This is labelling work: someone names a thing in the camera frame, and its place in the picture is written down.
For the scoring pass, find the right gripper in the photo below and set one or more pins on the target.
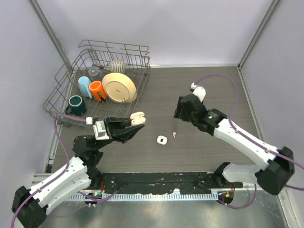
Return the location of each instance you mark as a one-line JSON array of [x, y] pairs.
[[177, 111]]

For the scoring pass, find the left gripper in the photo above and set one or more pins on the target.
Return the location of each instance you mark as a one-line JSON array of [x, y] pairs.
[[112, 125]]

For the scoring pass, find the pink earbud case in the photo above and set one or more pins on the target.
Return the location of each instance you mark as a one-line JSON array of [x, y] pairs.
[[137, 118]]

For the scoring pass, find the white earbud charging case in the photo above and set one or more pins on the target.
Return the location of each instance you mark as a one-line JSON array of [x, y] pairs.
[[162, 140]]

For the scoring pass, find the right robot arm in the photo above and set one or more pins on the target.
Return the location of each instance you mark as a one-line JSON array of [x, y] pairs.
[[273, 167]]

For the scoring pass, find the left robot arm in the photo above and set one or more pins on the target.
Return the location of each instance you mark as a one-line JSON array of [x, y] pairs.
[[32, 206]]

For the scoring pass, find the beige plate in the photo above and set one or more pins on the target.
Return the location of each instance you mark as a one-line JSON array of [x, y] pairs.
[[119, 88]]

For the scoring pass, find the orange mug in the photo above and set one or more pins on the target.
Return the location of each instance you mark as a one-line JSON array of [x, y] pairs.
[[97, 91]]

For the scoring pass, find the dark green mug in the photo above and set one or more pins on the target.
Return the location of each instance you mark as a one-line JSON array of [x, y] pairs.
[[77, 105]]

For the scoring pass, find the light blue mug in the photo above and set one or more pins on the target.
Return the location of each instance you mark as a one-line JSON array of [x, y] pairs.
[[83, 84]]

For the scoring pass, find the striped ceramic cup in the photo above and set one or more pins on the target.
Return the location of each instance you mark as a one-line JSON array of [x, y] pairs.
[[116, 66]]

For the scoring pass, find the clear glass cup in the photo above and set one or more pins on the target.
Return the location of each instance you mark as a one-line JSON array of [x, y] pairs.
[[93, 71]]

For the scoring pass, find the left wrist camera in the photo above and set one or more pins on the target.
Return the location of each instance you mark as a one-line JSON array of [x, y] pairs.
[[99, 128]]

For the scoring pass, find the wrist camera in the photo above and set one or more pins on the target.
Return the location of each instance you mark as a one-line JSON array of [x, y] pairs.
[[198, 91], [99, 128]]

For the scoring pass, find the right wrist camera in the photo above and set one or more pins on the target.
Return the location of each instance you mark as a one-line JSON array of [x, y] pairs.
[[198, 91]]

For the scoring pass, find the grey wire dish rack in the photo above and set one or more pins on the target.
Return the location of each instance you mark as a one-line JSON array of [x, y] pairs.
[[99, 54]]

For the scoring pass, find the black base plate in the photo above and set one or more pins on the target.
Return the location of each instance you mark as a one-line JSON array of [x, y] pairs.
[[162, 182]]

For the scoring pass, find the slotted cable duct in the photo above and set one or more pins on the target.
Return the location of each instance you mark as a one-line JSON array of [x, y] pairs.
[[175, 196]]

